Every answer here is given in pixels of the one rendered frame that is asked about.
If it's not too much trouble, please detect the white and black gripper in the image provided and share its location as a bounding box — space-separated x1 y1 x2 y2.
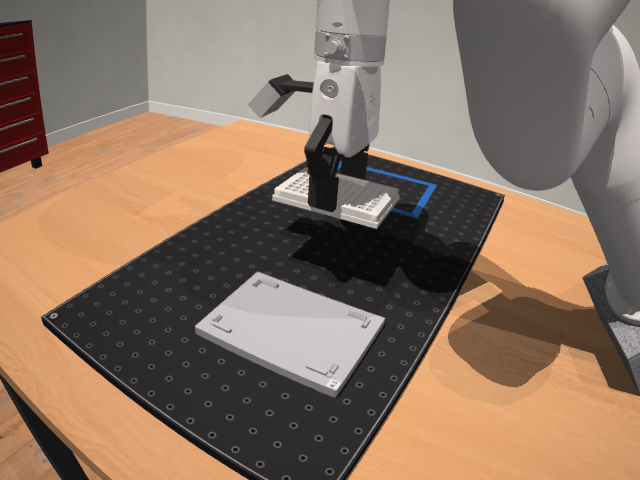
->
304 54 384 212

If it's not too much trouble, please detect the blue tape outline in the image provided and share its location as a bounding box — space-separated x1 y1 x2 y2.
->
366 167 437 218

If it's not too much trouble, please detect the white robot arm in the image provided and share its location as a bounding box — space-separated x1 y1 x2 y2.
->
314 0 640 325

